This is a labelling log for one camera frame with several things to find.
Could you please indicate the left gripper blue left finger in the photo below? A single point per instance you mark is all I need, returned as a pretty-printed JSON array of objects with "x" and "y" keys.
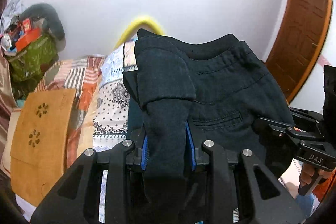
[{"x": 144, "y": 153}]

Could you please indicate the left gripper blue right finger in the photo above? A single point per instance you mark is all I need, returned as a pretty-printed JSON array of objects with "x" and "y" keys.
[{"x": 190, "y": 148}]

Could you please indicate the black pants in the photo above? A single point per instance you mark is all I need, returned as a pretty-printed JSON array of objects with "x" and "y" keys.
[{"x": 222, "y": 87}]

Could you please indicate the person's right hand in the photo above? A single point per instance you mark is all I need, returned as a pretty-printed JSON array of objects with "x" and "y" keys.
[{"x": 308, "y": 172}]

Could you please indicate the colourful patchwork bedsheet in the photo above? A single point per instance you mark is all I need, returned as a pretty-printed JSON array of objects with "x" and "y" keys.
[{"x": 110, "y": 122}]

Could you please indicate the brown wooden door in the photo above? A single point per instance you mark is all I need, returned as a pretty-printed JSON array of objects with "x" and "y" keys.
[{"x": 299, "y": 42}]

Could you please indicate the yellow pillow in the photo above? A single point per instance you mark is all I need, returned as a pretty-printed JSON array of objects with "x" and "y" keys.
[{"x": 142, "y": 21}]

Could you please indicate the pink brown curtain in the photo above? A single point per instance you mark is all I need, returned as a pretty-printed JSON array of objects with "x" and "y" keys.
[{"x": 7, "y": 105}]

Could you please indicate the green storage box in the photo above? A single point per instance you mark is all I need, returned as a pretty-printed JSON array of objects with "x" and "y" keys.
[{"x": 27, "y": 63}]

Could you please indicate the orange box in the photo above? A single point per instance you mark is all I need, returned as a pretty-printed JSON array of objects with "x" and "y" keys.
[{"x": 27, "y": 38}]

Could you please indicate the grey neck pillow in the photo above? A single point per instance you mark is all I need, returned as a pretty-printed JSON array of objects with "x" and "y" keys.
[{"x": 45, "y": 15}]

